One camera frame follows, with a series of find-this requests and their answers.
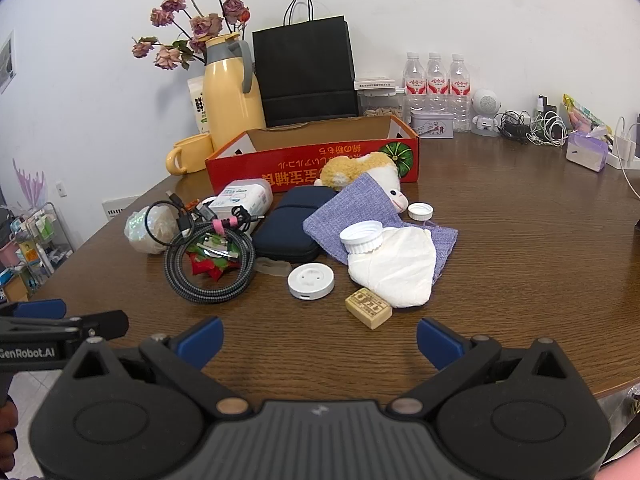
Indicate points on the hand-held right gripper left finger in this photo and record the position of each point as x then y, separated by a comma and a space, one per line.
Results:
202, 342

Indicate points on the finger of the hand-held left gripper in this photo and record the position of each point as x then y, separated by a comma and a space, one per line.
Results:
102, 324
40, 307

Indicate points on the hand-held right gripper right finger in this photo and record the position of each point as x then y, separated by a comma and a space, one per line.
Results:
440, 345

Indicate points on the white bag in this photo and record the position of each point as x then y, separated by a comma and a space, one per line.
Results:
400, 270

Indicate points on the iridescent wrapper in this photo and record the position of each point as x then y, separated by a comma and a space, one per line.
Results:
142, 232

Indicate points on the red cardboard box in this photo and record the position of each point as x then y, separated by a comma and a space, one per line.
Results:
280, 165

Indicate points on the yellow and white plush toy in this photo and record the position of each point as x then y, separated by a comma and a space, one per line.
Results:
350, 167

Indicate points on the person's left hand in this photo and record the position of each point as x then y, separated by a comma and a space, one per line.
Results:
7, 425

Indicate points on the metal storage rack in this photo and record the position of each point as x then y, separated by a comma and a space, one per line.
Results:
30, 240

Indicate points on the beige rectangular block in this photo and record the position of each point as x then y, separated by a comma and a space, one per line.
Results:
367, 308

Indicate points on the clear silicone piece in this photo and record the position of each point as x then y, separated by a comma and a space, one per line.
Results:
272, 266

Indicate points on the white card at left edge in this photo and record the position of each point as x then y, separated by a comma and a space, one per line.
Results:
117, 207

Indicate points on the purple feather decoration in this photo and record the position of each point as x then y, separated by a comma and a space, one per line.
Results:
27, 185

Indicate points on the white round disc device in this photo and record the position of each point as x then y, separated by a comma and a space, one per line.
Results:
311, 282

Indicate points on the large white screw lid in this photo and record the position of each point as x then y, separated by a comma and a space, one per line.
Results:
361, 240

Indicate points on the small white bottle cap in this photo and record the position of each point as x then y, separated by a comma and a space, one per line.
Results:
420, 211

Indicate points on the navy zip case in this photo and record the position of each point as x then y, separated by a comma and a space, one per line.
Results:
285, 230

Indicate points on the white wet wipes pack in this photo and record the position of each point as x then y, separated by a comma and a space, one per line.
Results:
240, 200

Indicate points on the blue-purple cloth pouch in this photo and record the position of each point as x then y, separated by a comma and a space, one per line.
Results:
345, 210

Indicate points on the yellow mug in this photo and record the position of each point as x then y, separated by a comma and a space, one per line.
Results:
192, 155

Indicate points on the patterned tin box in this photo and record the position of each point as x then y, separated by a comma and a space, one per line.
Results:
432, 125

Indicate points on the pink clothing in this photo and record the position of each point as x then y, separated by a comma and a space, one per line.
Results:
622, 471

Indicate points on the purple tissue pack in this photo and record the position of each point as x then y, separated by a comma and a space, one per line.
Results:
585, 152

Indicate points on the yellow thermos jug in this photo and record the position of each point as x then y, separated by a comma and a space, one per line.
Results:
230, 100

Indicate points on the clear sunflower seed container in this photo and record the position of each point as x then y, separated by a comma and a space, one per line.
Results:
382, 107

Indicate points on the white robot-shaped speaker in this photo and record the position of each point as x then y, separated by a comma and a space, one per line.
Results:
486, 102

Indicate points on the small white flat box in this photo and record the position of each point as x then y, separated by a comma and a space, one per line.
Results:
372, 84

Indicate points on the white power charger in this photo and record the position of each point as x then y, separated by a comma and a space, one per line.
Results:
627, 147

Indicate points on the colourful snack packet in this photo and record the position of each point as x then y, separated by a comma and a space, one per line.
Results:
585, 112

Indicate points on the black paper bag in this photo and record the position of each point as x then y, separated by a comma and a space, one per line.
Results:
305, 70

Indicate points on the dried pink rose bouquet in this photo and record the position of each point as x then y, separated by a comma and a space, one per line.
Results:
205, 25

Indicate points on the white wall socket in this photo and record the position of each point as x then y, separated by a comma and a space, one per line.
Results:
61, 188

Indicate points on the wall picture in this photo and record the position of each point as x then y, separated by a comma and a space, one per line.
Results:
6, 62

